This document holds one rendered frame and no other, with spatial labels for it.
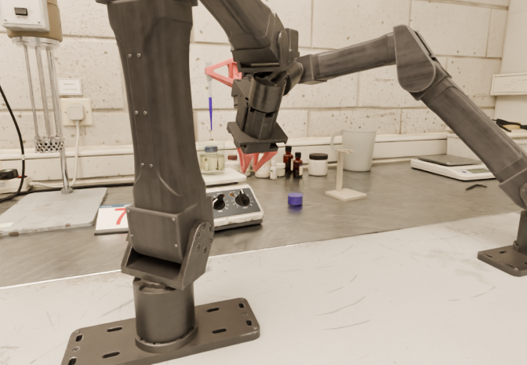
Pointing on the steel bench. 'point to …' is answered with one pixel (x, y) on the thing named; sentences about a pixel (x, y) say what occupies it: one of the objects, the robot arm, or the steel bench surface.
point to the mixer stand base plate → (52, 211)
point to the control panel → (234, 203)
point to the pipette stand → (342, 180)
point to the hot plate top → (225, 177)
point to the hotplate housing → (235, 215)
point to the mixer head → (30, 8)
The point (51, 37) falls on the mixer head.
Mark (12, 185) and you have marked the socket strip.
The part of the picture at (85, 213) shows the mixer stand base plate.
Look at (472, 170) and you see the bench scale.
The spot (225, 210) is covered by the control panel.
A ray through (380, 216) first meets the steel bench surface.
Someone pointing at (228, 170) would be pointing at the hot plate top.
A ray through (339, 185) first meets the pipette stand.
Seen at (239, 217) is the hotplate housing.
